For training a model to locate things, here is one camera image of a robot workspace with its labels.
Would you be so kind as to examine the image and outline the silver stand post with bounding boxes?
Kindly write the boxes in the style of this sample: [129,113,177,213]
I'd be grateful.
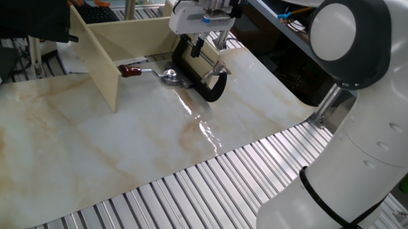
[25,36,59,80]

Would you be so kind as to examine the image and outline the silver tap handle with screw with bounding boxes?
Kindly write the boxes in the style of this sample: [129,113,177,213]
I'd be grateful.
[183,37,234,86]

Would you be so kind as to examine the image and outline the silver gripper-mounted camera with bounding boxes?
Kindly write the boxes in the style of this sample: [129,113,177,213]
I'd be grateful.
[201,13,232,25]

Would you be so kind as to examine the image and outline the marble pattern sheet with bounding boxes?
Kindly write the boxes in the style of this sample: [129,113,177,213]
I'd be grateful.
[0,36,321,229]

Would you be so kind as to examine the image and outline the aluminium frame post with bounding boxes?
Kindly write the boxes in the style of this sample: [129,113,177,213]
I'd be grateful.
[124,0,139,22]

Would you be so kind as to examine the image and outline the black monitor panel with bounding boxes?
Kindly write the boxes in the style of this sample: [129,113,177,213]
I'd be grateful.
[0,0,81,44]

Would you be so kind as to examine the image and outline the red handled crank lever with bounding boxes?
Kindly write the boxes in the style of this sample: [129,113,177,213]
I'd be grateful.
[117,64,181,87]

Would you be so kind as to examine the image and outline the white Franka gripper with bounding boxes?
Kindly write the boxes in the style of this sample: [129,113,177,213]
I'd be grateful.
[167,2,236,60]

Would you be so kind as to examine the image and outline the grey metal lever base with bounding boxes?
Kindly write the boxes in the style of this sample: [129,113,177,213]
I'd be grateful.
[160,69,195,90]

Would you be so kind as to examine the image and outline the black C-clamp frame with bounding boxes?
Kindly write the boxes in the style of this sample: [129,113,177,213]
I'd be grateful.
[170,33,230,103]

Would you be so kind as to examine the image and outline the black keyboard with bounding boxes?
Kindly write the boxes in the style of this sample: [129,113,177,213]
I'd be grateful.
[73,3,121,26]

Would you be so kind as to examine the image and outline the brown cardboard box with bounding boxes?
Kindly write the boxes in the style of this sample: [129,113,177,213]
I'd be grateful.
[229,12,281,53]

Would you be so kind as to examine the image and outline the beige wooden divider board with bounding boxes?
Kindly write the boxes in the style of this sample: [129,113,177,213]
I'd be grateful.
[65,4,124,114]

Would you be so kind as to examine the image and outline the aluminium table leg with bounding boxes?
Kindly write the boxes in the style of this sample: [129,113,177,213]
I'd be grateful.
[308,83,344,130]

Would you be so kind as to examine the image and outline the beige wooden long board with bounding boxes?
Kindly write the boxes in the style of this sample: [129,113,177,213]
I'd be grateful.
[84,12,223,90]

